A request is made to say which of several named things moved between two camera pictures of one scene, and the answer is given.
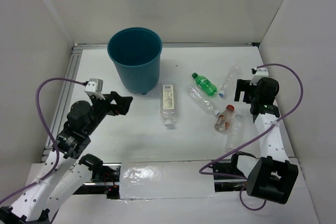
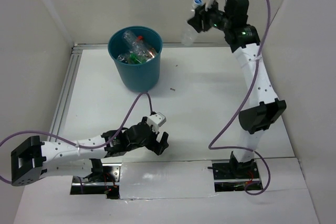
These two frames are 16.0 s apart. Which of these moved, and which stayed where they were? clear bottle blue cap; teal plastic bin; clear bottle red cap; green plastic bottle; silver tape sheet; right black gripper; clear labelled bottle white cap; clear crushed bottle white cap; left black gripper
Moved: left black gripper; clear bottle red cap; clear labelled bottle white cap; clear crushed bottle white cap; green plastic bottle; right black gripper; clear bottle blue cap
Stayed: silver tape sheet; teal plastic bin
